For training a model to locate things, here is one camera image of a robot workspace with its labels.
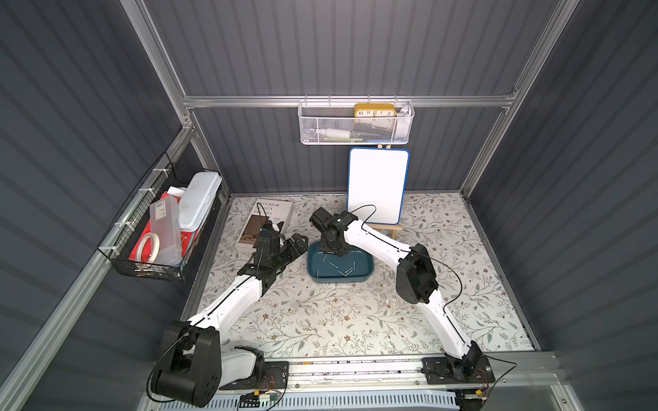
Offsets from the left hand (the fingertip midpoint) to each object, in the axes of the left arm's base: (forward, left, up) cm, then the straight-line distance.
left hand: (302, 244), depth 86 cm
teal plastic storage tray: (0, -19, -14) cm, 24 cm away
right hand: (+4, -10, -8) cm, 14 cm away
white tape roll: (-13, +34, +19) cm, 41 cm away
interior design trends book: (+25, +20, -11) cm, 34 cm away
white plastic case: (+3, +29, +18) cm, 35 cm away
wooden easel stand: (+12, -32, -7) cm, 35 cm away
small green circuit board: (-42, +13, -18) cm, 47 cm away
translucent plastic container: (-4, +35, +19) cm, 40 cm away
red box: (-8, +30, +14) cm, 34 cm away
